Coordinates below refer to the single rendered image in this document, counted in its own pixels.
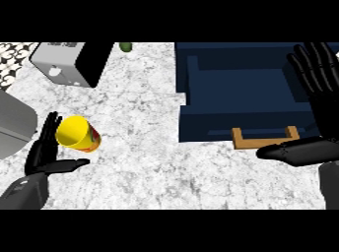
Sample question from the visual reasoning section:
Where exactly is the dark blue open drawer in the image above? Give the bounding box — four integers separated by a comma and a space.
175, 41, 339, 144

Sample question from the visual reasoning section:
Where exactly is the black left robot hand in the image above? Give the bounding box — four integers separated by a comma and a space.
24, 111, 92, 176

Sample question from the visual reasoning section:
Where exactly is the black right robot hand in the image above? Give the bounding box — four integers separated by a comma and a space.
256, 41, 339, 167

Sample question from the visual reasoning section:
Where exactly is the grey and black toaster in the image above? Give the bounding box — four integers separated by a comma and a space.
30, 41, 117, 89

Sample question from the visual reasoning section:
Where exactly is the wooden drawer handle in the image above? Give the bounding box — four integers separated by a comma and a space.
231, 125, 301, 151

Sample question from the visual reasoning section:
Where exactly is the green vegetable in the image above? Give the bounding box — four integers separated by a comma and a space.
119, 41, 133, 53

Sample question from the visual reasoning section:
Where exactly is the yellow cup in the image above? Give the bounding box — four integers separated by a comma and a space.
55, 114, 104, 154

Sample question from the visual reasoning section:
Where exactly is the grey rounded appliance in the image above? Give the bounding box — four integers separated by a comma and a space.
0, 78, 40, 160

